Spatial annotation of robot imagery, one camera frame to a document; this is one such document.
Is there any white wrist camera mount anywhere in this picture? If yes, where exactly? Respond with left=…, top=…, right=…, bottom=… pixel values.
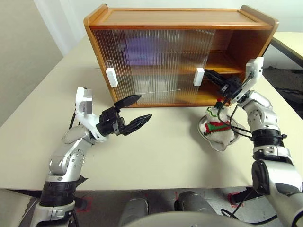
left=75, top=86, right=109, bottom=143
left=231, top=57, right=264, bottom=105

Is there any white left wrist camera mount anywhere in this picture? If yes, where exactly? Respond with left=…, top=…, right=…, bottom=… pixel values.
left=75, top=86, right=109, bottom=143

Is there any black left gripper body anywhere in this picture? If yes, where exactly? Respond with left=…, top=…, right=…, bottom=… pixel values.
left=96, top=106, right=126, bottom=138

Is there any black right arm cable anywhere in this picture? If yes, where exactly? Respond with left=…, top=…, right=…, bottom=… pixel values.
left=217, top=70, right=288, bottom=143

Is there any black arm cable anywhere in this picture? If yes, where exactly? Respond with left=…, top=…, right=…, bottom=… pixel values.
left=217, top=70, right=288, bottom=143
left=68, top=108, right=79, bottom=130

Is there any white door handle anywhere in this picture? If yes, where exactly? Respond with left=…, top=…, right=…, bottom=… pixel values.
left=193, top=68, right=205, bottom=87
left=106, top=68, right=119, bottom=87

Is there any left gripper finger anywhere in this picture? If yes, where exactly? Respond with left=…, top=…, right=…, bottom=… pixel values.
left=113, top=94, right=143, bottom=112
left=122, top=113, right=152, bottom=137

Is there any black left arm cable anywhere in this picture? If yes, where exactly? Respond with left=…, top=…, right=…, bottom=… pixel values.
left=68, top=108, right=79, bottom=130

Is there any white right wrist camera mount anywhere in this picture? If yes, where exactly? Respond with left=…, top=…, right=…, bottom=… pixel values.
left=231, top=57, right=264, bottom=105

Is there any beige table black frame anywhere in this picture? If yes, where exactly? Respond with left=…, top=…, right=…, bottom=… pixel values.
left=269, top=31, right=303, bottom=70

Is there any silver robot torso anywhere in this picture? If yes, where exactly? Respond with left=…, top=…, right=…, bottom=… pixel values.
left=117, top=213, right=285, bottom=227

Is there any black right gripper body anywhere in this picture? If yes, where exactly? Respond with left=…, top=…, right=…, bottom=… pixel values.
left=219, top=75, right=243, bottom=99

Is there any white plush toy red scarf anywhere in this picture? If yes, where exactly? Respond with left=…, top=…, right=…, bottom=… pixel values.
left=200, top=96, right=234, bottom=144

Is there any white bowl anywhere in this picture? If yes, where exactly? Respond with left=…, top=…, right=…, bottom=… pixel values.
left=196, top=113, right=242, bottom=152

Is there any wooden cabinet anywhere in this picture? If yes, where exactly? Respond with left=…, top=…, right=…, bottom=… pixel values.
left=83, top=4, right=280, bottom=108

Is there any black table leg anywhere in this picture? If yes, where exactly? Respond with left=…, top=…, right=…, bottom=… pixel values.
left=231, top=186, right=256, bottom=205

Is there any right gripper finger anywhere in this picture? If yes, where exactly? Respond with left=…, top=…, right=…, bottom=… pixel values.
left=205, top=73, right=223, bottom=90
left=205, top=69, right=225, bottom=83

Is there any purple tissue pack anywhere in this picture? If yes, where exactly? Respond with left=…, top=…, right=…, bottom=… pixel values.
left=123, top=35, right=163, bottom=67

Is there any dark rounded shape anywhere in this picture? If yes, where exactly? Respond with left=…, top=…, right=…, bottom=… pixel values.
left=123, top=198, right=149, bottom=221
left=174, top=191, right=215, bottom=215

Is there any ribbed clear sliding door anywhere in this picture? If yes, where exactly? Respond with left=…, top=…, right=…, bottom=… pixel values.
left=132, top=29, right=216, bottom=106
left=91, top=29, right=183, bottom=106

